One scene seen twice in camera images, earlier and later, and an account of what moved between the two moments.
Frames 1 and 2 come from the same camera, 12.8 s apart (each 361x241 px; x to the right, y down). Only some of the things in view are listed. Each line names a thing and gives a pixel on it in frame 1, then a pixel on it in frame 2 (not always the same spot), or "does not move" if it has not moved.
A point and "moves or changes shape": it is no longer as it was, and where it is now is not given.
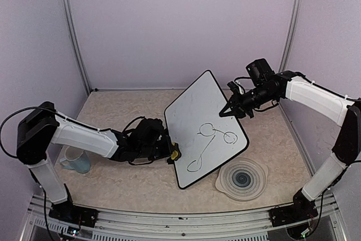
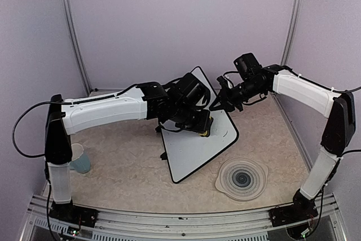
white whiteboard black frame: x=207 y=140 moves or changes shape
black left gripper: x=168 y=149 → x=205 y=125
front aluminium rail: x=242 y=225 does not move
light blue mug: x=76 y=159 does not move
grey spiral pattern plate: x=242 y=179 does not move
